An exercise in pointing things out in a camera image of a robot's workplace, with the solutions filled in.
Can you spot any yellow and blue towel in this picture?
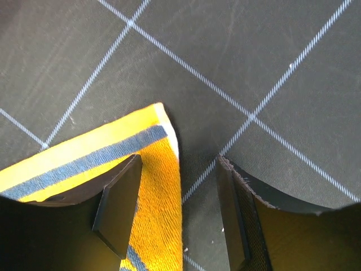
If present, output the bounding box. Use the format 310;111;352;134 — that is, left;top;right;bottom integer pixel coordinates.
1;103;183;270

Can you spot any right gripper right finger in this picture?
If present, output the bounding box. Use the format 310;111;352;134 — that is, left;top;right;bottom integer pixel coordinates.
216;156;360;270

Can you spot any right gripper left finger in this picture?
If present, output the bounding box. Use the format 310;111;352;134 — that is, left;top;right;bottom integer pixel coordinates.
1;154;142;270

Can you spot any black grid mat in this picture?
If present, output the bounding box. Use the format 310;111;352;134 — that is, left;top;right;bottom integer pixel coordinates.
1;1;360;270

